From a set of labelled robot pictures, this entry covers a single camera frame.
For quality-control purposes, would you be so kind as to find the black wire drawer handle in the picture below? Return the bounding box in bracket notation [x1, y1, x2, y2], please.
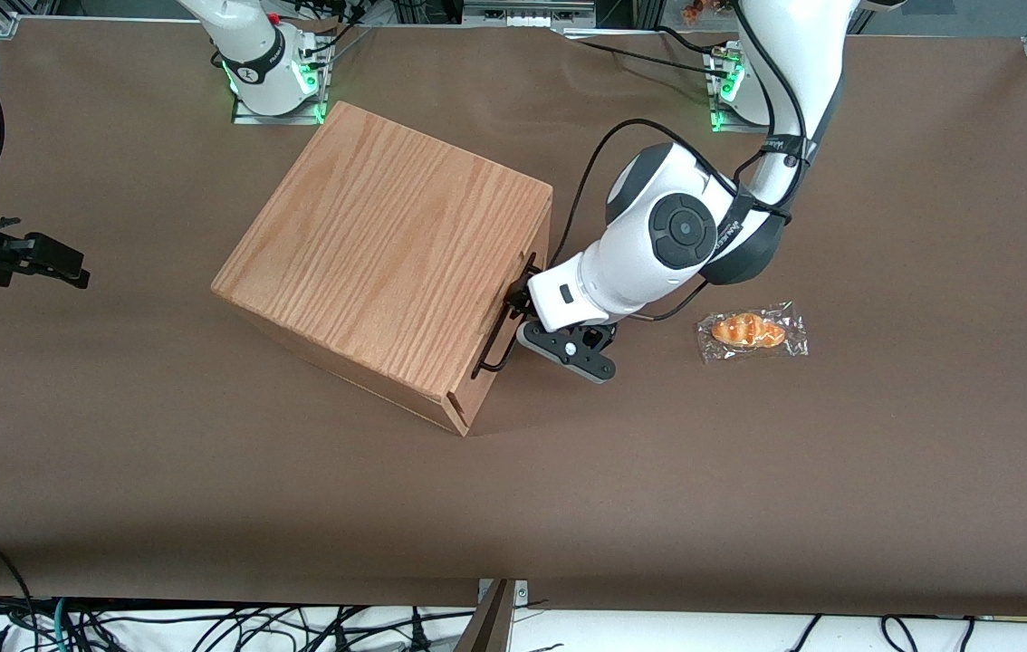
[472, 254, 540, 379]

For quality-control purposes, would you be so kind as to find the oak drawer front panel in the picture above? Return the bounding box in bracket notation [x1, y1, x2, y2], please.
[457, 186, 556, 437]

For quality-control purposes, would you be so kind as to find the oak wood drawer cabinet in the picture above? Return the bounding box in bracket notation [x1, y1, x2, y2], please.
[211, 100, 556, 438]

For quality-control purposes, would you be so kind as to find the bread roll in clear wrapper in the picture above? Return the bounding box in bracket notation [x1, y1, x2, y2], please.
[696, 301, 810, 364]

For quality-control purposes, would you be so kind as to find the brown table cover sheet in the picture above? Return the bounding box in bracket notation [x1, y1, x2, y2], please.
[0, 18, 1027, 609]

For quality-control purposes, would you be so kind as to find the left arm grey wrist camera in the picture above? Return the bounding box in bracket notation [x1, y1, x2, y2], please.
[517, 321, 617, 385]

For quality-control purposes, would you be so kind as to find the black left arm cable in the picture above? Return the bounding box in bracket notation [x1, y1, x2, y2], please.
[557, 0, 809, 323]

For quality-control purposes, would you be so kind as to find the black cable across table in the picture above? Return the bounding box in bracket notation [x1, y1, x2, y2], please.
[559, 25, 725, 81]

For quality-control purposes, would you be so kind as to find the aluminium arm base plate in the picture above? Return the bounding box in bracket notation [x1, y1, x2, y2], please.
[231, 86, 330, 126]
[702, 50, 754, 133]

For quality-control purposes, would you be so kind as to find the aluminium profile post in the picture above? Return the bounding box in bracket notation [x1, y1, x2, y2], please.
[454, 578, 529, 652]

